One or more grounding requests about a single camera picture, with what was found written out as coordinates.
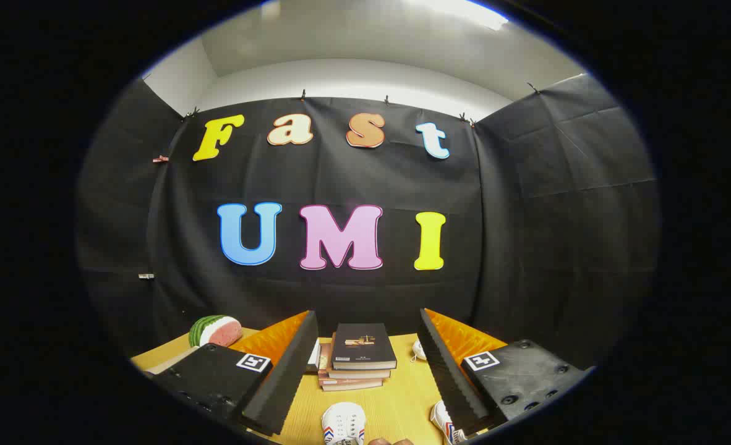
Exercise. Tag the white portrait cover book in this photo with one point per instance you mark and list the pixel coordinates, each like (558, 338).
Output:
(313, 357)

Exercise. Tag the white plush toy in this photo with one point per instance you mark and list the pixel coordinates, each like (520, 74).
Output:
(419, 351)

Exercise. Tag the beige fabric storage box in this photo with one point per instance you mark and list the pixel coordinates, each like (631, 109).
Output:
(174, 361)

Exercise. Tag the white canvas shoe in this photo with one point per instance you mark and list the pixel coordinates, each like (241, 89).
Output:
(443, 420)
(342, 423)

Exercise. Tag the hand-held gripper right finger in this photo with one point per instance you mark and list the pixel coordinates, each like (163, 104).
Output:
(455, 383)

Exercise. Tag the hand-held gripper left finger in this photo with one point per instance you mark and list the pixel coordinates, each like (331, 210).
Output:
(279, 383)

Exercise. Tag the watermelon slice toy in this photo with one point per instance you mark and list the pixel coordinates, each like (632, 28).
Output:
(217, 330)

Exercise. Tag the brown cover book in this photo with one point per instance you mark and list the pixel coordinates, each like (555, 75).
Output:
(353, 385)
(359, 374)

